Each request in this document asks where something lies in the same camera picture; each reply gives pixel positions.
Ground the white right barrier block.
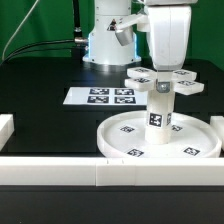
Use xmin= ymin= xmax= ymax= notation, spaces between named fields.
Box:
xmin=210 ymin=116 xmax=224 ymax=151

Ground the white left barrier block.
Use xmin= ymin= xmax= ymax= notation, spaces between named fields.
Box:
xmin=0 ymin=114 xmax=14 ymax=151

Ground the white front barrier wall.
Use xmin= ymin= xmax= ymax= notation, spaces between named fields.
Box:
xmin=0 ymin=157 xmax=224 ymax=186

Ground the white barrier block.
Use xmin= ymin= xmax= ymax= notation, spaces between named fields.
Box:
xmin=210 ymin=116 xmax=224 ymax=151
xmin=0 ymin=114 xmax=14 ymax=151

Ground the black vertical cable connector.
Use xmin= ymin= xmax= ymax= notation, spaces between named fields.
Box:
xmin=72 ymin=0 xmax=82 ymax=60

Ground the white cross-shaped table base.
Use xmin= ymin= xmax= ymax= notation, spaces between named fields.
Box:
xmin=125 ymin=67 xmax=204 ymax=95

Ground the grey cable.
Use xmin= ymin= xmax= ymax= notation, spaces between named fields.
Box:
xmin=1 ymin=0 xmax=40 ymax=62

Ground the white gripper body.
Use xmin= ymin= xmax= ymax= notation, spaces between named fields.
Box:
xmin=145 ymin=5 xmax=191 ymax=71

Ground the white marker sheet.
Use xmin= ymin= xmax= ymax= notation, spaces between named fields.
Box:
xmin=63 ymin=87 xmax=147 ymax=106

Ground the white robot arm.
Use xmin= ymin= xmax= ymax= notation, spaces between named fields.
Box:
xmin=83 ymin=0 xmax=198 ymax=72

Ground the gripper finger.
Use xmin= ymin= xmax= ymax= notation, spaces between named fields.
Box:
xmin=156 ymin=71 xmax=172 ymax=93

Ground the white round table top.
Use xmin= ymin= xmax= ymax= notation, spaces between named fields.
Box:
xmin=97 ymin=110 xmax=222 ymax=159

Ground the black cable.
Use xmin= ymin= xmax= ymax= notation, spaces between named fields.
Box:
xmin=0 ymin=39 xmax=88 ymax=66

